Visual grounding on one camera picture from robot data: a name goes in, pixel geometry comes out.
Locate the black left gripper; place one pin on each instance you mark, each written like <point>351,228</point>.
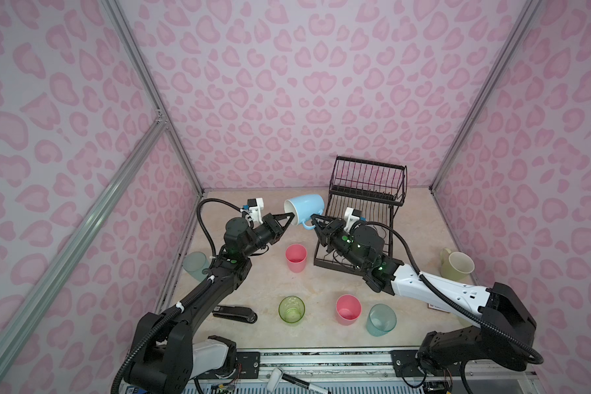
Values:
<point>273,229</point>

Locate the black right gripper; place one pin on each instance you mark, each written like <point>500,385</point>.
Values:
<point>330,231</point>

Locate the light blue ceramic mug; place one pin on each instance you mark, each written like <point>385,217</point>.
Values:
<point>304,207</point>

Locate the pink plastic cup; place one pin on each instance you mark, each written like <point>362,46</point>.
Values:
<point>296,256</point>
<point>348,309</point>

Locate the green translucent plastic cup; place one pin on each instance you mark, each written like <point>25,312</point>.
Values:
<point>291,309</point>

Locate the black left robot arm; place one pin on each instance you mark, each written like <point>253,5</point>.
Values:
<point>161,358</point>

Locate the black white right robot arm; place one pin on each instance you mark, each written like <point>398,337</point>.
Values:
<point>502,331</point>

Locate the pale teal cup left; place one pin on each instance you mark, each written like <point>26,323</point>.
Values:
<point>196,264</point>

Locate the teal translucent plastic cup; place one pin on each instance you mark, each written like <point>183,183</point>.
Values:
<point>381,320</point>

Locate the black stapler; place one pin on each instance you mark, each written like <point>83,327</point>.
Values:
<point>235,313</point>

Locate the small red white card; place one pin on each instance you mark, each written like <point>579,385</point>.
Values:
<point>434,307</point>

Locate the pale green ceramic mug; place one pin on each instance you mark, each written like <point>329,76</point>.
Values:
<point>455,265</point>

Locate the black marker pen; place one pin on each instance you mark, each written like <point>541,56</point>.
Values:
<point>278,375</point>

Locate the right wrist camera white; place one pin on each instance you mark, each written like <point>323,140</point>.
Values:
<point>351,217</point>

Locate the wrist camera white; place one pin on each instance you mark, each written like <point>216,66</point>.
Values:
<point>252,211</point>
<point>351,217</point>

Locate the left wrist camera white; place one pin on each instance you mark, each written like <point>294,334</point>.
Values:
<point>252,211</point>

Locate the black wire dish rack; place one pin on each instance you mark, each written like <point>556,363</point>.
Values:
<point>378,190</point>

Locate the aluminium front rail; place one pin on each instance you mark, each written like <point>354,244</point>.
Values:
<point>366,370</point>

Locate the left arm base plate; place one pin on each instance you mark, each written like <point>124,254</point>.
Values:
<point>246,366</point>

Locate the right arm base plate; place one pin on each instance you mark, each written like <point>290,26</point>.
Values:
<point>418,364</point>

